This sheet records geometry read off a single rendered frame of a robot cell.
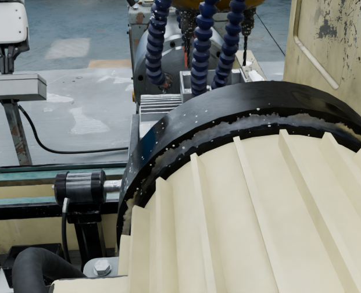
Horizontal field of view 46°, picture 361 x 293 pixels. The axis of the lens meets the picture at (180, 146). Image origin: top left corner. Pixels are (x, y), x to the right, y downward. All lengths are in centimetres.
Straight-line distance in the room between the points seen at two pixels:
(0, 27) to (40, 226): 48
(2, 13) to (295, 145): 98
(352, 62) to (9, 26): 78
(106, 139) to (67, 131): 14
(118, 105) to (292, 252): 135
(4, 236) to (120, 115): 62
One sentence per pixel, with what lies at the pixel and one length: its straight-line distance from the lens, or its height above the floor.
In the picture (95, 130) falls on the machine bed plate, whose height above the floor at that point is 80.
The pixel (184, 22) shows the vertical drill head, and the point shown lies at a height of 127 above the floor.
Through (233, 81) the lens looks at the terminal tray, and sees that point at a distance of 85.
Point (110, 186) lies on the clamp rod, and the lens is 75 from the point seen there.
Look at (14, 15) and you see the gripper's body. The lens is 113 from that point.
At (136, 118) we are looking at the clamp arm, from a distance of 92.
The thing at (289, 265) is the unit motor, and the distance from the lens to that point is 16.
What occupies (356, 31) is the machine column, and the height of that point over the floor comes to 128.
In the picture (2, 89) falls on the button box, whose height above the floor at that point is 106.
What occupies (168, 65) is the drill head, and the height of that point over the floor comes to 110.
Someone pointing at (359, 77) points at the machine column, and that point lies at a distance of 67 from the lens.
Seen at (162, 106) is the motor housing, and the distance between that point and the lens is 80.
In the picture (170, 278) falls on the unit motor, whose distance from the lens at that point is 18.
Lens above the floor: 147
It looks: 33 degrees down
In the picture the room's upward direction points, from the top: 2 degrees counter-clockwise
